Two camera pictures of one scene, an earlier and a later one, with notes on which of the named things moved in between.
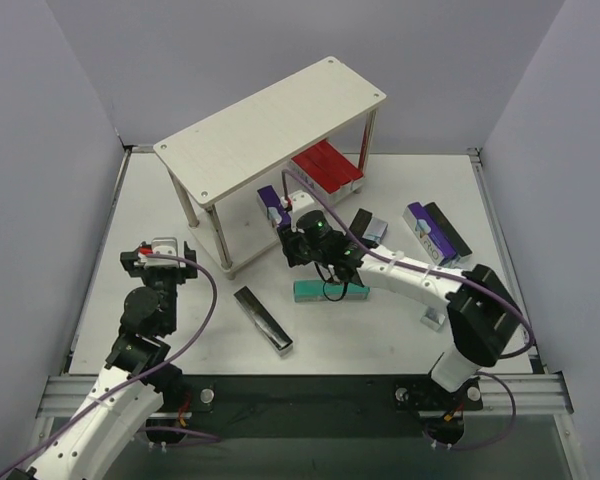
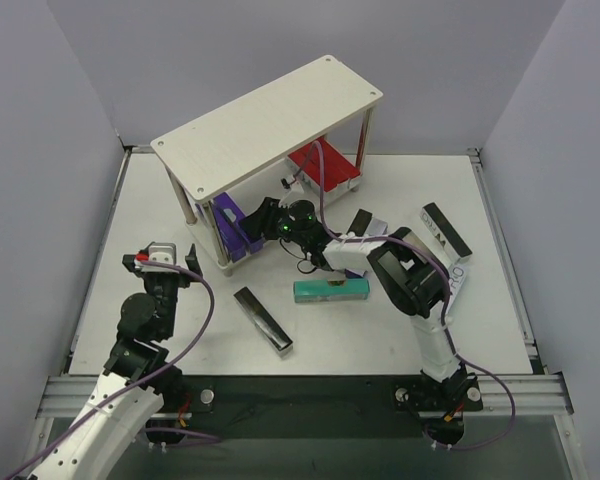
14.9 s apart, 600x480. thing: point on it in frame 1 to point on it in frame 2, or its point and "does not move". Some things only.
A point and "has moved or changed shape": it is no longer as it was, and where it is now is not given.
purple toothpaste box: [431, 238] to [254, 245]
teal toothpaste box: [311, 290] does not move
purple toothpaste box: [270, 204] has moved or changed shape
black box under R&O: [359, 226] does not move
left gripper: [130, 259] does not move
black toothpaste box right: [459, 247] does not move
